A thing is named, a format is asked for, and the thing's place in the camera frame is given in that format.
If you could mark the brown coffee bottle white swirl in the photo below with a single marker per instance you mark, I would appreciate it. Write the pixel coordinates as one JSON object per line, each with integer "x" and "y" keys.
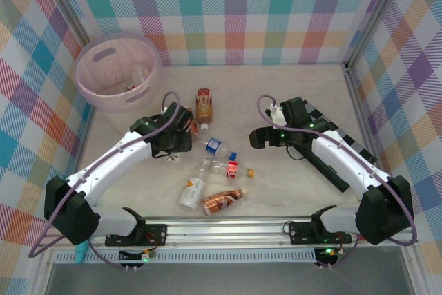
{"x": 194, "y": 131}

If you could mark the red label bottle yellow cap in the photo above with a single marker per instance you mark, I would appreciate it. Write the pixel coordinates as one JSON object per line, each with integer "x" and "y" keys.
{"x": 232, "y": 169}

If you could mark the tall brown tea bottle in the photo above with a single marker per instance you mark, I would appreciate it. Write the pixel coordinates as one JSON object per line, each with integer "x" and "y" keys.
{"x": 204, "y": 110}

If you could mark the clear bottle blue label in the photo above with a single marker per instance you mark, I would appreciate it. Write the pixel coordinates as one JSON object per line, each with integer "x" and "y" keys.
{"x": 213, "y": 146}

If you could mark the small clear plastic bottle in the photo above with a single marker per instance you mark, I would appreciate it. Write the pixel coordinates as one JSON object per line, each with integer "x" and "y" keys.
{"x": 203, "y": 169}

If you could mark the white opaque plastic bottle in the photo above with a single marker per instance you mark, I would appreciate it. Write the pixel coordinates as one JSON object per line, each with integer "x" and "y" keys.
{"x": 191, "y": 193}

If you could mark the red white yoghurt bottle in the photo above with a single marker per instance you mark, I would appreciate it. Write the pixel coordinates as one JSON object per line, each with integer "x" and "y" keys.
{"x": 129, "y": 86}

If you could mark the large clear plastic bottle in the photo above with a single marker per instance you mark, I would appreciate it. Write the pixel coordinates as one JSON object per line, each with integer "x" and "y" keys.
{"x": 140, "y": 73}

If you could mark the shiny copper plastic bottle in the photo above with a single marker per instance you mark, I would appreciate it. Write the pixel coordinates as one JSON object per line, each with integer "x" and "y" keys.
{"x": 221, "y": 203}

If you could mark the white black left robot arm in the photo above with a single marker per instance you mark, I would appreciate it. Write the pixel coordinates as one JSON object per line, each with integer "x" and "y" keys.
{"x": 110, "y": 163}

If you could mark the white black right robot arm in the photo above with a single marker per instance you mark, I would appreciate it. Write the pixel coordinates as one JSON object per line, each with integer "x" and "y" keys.
{"x": 345, "y": 160}

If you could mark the pale pink plastic bin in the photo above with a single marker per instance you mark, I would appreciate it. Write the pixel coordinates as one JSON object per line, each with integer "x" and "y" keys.
{"x": 103, "y": 77}

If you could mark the black grey checkerboard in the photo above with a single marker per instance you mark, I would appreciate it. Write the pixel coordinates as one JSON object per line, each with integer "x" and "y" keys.
{"x": 360, "y": 152}

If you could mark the black connector board green light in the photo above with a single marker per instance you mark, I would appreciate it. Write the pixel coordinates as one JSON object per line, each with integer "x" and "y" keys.
{"x": 133, "y": 257}
{"x": 328, "y": 255}

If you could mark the teal plastic tool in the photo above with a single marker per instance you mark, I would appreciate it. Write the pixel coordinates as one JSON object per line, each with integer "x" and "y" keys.
{"x": 80, "y": 255}

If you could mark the aluminium side rail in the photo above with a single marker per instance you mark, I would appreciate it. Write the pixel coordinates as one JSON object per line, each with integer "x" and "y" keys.
{"x": 86, "y": 129}
{"x": 358, "y": 101}

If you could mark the aluminium mounting rail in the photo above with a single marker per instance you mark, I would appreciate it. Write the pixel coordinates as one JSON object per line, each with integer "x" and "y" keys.
{"x": 224, "y": 233}

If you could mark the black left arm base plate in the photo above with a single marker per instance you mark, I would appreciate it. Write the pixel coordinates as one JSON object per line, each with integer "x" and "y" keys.
{"x": 155, "y": 234}

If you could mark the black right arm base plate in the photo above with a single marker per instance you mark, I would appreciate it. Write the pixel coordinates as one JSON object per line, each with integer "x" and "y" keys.
{"x": 300, "y": 233}

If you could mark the aluminium frame post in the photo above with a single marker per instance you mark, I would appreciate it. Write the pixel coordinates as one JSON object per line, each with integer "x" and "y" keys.
{"x": 375, "y": 15}
{"x": 70, "y": 11}

